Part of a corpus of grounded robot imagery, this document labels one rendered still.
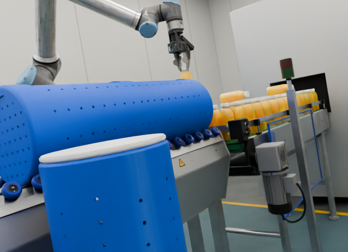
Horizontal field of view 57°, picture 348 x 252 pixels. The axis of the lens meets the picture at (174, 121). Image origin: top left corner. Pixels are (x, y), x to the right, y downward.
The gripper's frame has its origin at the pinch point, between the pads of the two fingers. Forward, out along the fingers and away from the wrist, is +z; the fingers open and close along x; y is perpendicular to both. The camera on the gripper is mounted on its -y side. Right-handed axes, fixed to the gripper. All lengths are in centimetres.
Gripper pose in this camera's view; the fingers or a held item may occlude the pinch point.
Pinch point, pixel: (184, 68)
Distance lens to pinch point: 176.6
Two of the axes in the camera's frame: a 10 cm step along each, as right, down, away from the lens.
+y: -6.1, 1.2, -7.8
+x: 7.8, -1.2, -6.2
